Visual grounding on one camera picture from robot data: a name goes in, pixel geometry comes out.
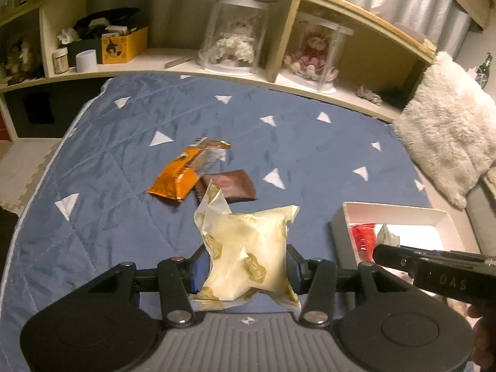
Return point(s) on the wooden headboard shelf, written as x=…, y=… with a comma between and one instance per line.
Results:
x=41, y=89

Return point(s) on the blue quilted triangle blanket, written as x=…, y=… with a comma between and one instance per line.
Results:
x=92, y=208

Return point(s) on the white cylinder cup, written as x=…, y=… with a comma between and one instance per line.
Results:
x=86, y=61

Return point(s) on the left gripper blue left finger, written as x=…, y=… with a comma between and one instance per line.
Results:
x=179, y=277

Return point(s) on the small grey trinket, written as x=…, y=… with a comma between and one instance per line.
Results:
x=369, y=95

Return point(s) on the red snack packet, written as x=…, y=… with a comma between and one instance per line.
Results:
x=365, y=240

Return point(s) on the green beer bottle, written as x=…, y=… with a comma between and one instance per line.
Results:
x=483, y=71

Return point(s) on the grey bed cushion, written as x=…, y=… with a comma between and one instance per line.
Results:
x=481, y=213

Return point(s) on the person right hand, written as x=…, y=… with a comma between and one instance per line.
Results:
x=483, y=352

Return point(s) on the white cardboard tray box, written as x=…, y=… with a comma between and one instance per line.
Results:
x=417, y=227

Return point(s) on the cream yellow snack bag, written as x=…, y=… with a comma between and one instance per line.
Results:
x=248, y=254

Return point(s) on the beige textured pillow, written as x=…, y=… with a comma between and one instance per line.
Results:
x=489, y=180

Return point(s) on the yellow storage box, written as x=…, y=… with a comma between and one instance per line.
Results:
x=122, y=49

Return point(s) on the brown square snack packet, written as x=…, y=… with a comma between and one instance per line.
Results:
x=236, y=186

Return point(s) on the orange clear long snack pack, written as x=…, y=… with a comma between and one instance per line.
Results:
x=183, y=173

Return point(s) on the red doll display case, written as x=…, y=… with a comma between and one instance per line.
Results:
x=313, y=52

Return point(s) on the fluffy white pillow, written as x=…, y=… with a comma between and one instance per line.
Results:
x=448, y=129

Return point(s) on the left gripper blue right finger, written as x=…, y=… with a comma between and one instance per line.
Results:
x=316, y=280

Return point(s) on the white doll display case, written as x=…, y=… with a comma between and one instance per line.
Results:
x=234, y=36

